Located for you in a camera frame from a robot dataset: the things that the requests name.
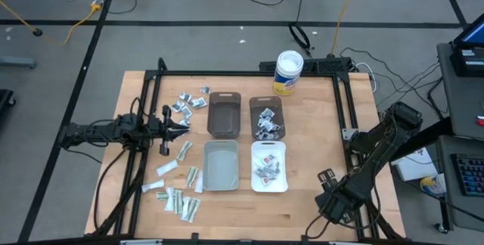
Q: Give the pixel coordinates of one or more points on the black chair base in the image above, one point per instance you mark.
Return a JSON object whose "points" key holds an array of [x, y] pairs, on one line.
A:
{"points": [[4, 101]]}

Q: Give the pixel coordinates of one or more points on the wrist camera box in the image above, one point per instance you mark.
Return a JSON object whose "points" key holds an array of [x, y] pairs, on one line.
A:
{"points": [[332, 209], [154, 128]]}

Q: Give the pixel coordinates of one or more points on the grey plastic bin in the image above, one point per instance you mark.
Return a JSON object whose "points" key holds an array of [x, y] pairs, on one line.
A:
{"points": [[221, 165]]}

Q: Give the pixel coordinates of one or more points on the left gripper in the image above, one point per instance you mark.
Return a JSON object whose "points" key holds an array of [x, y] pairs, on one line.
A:
{"points": [[165, 148]]}

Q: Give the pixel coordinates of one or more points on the black keyboard coloured keys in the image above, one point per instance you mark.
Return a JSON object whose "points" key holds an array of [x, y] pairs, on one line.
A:
{"points": [[470, 175]]}

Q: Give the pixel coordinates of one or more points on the silver metal bracket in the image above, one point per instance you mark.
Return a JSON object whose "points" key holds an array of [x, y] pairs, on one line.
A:
{"points": [[348, 134]]}

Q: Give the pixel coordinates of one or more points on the grey desk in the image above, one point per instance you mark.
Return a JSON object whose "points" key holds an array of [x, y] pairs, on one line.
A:
{"points": [[461, 101]]}

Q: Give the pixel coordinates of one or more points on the white plastic bin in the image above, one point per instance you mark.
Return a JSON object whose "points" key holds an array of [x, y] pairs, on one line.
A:
{"points": [[261, 150]]}

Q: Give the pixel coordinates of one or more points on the black laptop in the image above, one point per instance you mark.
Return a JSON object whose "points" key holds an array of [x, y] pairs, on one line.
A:
{"points": [[469, 63]]}

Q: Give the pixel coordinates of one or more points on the black aluminium table frame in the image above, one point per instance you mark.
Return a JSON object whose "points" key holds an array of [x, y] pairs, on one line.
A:
{"points": [[227, 73]]}

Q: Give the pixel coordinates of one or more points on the blue white alcohol pad packet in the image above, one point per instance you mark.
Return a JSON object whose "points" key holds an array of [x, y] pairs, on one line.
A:
{"points": [[267, 112], [270, 136], [270, 125], [262, 122], [261, 134], [278, 127]]}

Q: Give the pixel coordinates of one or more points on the grey table leg base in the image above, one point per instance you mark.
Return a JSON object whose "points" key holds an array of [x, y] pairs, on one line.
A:
{"points": [[17, 62]]}

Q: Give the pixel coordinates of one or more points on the white gauze packet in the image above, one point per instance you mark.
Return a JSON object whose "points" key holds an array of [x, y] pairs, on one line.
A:
{"points": [[169, 199], [166, 168], [185, 208], [199, 182], [152, 186]]}

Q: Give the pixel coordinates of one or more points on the small yellow white container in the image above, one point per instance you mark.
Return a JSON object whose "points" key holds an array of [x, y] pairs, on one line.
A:
{"points": [[435, 184]]}

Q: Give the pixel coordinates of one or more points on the Lysol wipes canister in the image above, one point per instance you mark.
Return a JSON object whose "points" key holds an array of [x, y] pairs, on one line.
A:
{"points": [[289, 65]]}

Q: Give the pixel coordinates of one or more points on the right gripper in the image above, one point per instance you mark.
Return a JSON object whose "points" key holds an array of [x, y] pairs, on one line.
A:
{"points": [[351, 194]]}

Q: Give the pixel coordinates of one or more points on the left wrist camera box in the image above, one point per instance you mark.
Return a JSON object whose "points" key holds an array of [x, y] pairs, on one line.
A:
{"points": [[154, 128]]}

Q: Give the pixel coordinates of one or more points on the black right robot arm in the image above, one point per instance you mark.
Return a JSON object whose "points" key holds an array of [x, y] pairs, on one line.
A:
{"points": [[378, 150]]}

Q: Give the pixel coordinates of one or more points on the white box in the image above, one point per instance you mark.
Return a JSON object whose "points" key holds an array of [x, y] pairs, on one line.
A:
{"points": [[414, 167]]}

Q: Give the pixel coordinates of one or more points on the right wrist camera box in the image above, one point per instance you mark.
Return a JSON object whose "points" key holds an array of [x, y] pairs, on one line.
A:
{"points": [[332, 209]]}

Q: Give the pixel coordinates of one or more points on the brown translucent plastic bin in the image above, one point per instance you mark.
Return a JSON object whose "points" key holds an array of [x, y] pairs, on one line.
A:
{"points": [[224, 118], [257, 103]]}

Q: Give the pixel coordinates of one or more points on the green striped bandage strip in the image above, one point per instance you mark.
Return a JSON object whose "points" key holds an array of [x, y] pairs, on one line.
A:
{"points": [[178, 201], [184, 150], [193, 209], [162, 196], [192, 176]]}

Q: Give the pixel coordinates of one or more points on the black disc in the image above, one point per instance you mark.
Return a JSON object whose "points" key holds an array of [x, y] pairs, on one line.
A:
{"points": [[37, 32]]}

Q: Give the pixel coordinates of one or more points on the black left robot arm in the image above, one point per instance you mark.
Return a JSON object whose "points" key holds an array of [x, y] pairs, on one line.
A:
{"points": [[94, 129]]}

